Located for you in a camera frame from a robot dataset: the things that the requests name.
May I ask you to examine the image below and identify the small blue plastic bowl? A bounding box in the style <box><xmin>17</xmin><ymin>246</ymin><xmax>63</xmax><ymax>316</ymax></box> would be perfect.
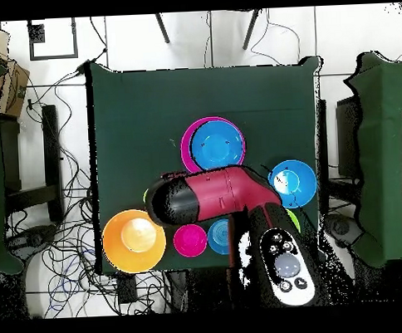
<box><xmin>206</xmin><ymin>218</ymin><xmax>232</xmax><ymax>256</ymax></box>

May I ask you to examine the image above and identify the cardboard box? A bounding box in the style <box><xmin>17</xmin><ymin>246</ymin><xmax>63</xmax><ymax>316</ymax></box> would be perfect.
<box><xmin>0</xmin><ymin>25</ymin><xmax>32</xmax><ymax>120</ymax></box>

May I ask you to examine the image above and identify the black table frame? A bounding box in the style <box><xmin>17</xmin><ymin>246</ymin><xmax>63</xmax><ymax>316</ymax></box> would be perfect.
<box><xmin>0</xmin><ymin>104</ymin><xmax>66</xmax><ymax>226</ymax></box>

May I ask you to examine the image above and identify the grey chair base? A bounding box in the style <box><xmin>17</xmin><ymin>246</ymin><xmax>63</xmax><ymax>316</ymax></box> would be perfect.
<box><xmin>324</xmin><ymin>212</ymin><xmax>363</xmax><ymax>249</ymax></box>

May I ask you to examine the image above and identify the orange plastic bowl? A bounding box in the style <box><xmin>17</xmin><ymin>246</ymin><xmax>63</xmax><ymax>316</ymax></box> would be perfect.
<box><xmin>100</xmin><ymin>207</ymin><xmax>169</xmax><ymax>276</ymax></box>

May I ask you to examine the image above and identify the pink plastic bowl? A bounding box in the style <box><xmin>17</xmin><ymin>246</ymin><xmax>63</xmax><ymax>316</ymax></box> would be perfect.
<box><xmin>179</xmin><ymin>115</ymin><xmax>248</xmax><ymax>174</ymax></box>

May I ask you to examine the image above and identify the black stand leg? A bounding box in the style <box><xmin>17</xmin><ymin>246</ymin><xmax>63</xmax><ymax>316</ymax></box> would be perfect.
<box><xmin>240</xmin><ymin>8</ymin><xmax>263</xmax><ymax>51</ymax></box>
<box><xmin>154</xmin><ymin>12</ymin><xmax>171</xmax><ymax>46</ymax></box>

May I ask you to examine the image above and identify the grey stand base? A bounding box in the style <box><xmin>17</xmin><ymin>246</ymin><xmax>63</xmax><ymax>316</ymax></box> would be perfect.
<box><xmin>5</xmin><ymin>223</ymin><xmax>60</xmax><ymax>262</ymax></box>

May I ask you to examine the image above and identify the black box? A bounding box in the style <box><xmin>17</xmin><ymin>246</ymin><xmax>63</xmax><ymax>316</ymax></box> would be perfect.
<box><xmin>335</xmin><ymin>95</ymin><xmax>364</xmax><ymax>181</ymax></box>

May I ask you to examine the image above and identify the dark green table cloth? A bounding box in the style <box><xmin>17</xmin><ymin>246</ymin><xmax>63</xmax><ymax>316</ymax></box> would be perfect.
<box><xmin>88</xmin><ymin>52</ymin><xmax>329</xmax><ymax>275</ymax></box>

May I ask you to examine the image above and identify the large blue plastic bowl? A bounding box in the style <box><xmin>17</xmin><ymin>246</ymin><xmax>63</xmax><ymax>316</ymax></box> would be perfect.
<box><xmin>266</xmin><ymin>158</ymin><xmax>319</xmax><ymax>210</ymax></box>
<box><xmin>189</xmin><ymin>118</ymin><xmax>247</xmax><ymax>172</ymax></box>

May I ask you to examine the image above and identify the red plastic bowl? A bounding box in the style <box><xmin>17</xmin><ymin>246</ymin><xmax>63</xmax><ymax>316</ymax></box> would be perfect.
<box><xmin>172</xmin><ymin>223</ymin><xmax>209</xmax><ymax>259</ymax></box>

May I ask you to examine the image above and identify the green plastic bowl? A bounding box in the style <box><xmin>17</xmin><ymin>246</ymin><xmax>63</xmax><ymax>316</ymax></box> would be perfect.
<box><xmin>285</xmin><ymin>207</ymin><xmax>302</xmax><ymax>234</ymax></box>

